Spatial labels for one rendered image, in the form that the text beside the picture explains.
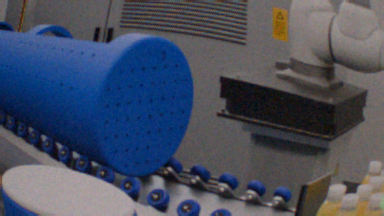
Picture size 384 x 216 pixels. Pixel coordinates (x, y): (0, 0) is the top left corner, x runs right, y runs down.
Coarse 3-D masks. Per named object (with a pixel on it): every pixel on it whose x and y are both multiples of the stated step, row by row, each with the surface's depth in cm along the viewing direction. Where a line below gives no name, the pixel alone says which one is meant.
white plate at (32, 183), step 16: (16, 176) 121; (32, 176) 124; (48, 176) 127; (64, 176) 129; (80, 176) 131; (16, 192) 113; (32, 192) 115; (48, 192) 118; (64, 192) 120; (80, 192) 122; (96, 192) 124; (112, 192) 126; (32, 208) 108; (48, 208) 109; (64, 208) 112; (80, 208) 114; (96, 208) 116; (112, 208) 118; (128, 208) 119
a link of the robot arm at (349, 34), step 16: (352, 0) 190; (368, 0) 189; (336, 16) 198; (352, 16) 188; (368, 16) 187; (336, 32) 194; (352, 32) 189; (368, 32) 186; (336, 48) 195; (352, 48) 190; (368, 48) 186; (352, 64) 194; (368, 64) 189
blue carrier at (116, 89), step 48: (0, 48) 189; (48, 48) 171; (96, 48) 160; (144, 48) 160; (0, 96) 187; (48, 96) 165; (96, 96) 153; (144, 96) 163; (192, 96) 173; (96, 144) 156; (144, 144) 165
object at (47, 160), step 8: (0, 128) 193; (16, 128) 188; (8, 136) 188; (16, 136) 186; (16, 144) 184; (24, 144) 182; (40, 144) 178; (24, 152) 181; (32, 152) 178; (40, 152) 176; (40, 160) 175; (48, 160) 173; (72, 160) 169; (112, 184) 159; (136, 200) 154; (136, 208) 153; (144, 208) 152; (152, 208) 151; (168, 208) 150
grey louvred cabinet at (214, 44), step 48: (48, 0) 389; (96, 0) 366; (144, 0) 348; (192, 0) 335; (240, 0) 322; (288, 0) 308; (336, 0) 331; (192, 48) 339; (240, 48) 326; (288, 48) 313; (192, 144) 345; (240, 144) 332; (240, 192) 335
